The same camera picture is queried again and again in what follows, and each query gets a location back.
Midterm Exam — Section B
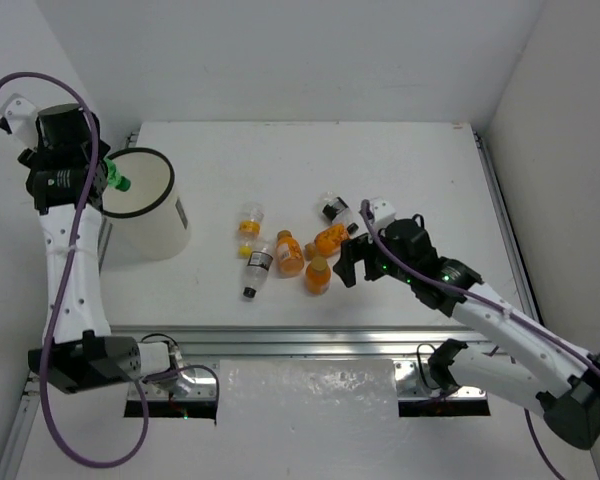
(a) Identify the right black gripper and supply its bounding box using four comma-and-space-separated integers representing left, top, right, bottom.
333, 229, 415, 286

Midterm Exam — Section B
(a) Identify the green plastic bottle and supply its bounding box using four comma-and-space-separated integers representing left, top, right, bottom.
104, 158, 131, 192

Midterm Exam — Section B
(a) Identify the orange juice bottle front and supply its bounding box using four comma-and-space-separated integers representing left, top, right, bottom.
305, 256, 331, 295

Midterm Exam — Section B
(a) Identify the clear bottle black label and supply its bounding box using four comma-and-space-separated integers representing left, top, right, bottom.
242, 240, 274, 300
319, 192, 359, 235

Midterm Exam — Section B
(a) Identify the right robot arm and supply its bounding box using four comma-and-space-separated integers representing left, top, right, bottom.
334, 214, 600, 450

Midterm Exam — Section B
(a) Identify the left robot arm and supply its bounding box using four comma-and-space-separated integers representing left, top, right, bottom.
19, 104, 173, 394

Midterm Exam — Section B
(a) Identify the white bin with black rim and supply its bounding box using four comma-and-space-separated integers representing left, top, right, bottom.
103, 147, 191, 261

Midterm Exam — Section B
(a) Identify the orange juice bottle floral label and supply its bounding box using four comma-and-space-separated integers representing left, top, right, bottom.
305, 223, 351, 259

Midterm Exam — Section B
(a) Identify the orange juice bottle barcode label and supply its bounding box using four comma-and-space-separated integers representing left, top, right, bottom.
275, 230, 304, 277

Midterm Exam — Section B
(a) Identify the clear bottle black label front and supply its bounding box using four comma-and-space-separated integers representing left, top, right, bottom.
242, 240, 274, 300

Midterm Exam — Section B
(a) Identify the clear bottle yellow label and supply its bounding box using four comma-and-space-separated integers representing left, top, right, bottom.
236, 202, 264, 258

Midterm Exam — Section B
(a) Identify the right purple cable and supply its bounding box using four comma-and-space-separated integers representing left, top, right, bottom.
359, 199, 600, 480

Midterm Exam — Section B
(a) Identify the purple cable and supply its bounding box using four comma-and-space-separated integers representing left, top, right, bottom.
0, 72, 221, 469
359, 199, 600, 480

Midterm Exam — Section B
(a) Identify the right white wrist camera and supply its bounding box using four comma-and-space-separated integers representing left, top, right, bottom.
367, 197, 396, 230

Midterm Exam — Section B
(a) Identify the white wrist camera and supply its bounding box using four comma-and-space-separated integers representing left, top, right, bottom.
0, 93, 39, 149
367, 197, 396, 230

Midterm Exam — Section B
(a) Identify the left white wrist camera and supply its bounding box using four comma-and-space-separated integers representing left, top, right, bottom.
0, 93, 39, 149

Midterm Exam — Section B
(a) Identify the right black base cable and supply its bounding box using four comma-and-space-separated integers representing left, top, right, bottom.
413, 340, 446, 396

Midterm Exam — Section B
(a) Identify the black base cable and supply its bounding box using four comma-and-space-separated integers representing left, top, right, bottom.
140, 333, 186, 371
413, 340, 446, 396

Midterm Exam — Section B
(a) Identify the left black base cable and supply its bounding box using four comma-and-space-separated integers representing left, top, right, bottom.
140, 333, 186, 371

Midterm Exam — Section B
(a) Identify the aluminium right side rail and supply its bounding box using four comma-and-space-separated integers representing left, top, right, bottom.
473, 130, 545, 326

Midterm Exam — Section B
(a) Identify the aluminium rail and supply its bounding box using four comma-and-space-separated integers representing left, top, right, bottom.
0, 373, 40, 480
473, 130, 545, 326
112, 326, 495, 359

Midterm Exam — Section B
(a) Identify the aluminium front rail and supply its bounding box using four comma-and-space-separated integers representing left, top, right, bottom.
112, 326, 495, 359

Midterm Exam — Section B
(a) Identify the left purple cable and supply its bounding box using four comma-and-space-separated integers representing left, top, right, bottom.
0, 72, 221, 469

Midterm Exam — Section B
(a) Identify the aluminium left side rail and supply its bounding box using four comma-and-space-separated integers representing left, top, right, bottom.
0, 373, 40, 480

